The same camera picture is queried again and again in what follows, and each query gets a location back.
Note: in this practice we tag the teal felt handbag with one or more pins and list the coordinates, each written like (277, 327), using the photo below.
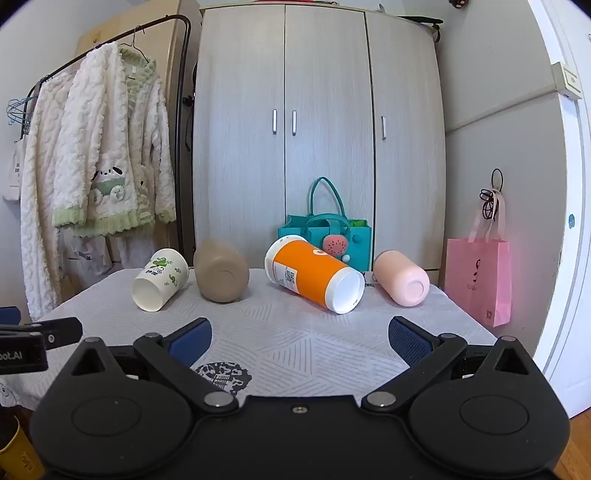
(358, 240)

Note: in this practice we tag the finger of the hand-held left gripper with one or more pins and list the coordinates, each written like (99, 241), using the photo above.
(9, 316)
(57, 332)

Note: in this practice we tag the grey wood wardrobe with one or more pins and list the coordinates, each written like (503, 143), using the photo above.
(323, 138)

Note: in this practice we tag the grey printed garment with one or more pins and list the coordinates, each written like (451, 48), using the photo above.
(92, 258)

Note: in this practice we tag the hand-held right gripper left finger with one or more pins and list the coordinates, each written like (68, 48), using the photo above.
(191, 342)

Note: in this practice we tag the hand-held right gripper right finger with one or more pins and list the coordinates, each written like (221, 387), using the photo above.
(408, 342)

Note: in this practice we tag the white fluffy robe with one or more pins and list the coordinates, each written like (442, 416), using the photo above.
(39, 207)

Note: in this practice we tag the black item on wardrobe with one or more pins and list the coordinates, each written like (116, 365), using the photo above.
(418, 19)

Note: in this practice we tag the white door frame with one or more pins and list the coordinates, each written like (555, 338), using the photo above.
(572, 277)

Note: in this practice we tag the white tote bag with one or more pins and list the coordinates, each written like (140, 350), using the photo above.
(13, 170)

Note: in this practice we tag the white and green fluffy cardigan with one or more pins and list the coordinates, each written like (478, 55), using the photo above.
(111, 138)

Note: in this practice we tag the white patterned tablecloth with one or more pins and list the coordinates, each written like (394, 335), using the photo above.
(286, 332)

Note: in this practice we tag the white cup with green print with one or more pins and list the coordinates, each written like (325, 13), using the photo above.
(159, 279)

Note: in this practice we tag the yellow paper cup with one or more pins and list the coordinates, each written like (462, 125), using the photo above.
(16, 454)

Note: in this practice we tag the door latch plate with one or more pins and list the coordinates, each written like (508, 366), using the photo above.
(569, 79)

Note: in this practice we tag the blue round sticker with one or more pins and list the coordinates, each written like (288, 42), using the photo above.
(571, 220)

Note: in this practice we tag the pink paper bag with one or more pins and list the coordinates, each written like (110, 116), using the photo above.
(480, 277)

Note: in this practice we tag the pink cup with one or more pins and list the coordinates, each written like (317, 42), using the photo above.
(399, 277)

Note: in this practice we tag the black metal clothes rack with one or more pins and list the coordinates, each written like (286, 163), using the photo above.
(183, 69)

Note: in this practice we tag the watermelon plush charm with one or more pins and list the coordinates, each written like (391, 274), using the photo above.
(336, 247)

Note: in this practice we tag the orange and white cup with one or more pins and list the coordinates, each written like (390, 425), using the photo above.
(309, 272)

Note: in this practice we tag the beige cup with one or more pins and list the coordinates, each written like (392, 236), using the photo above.
(219, 272)

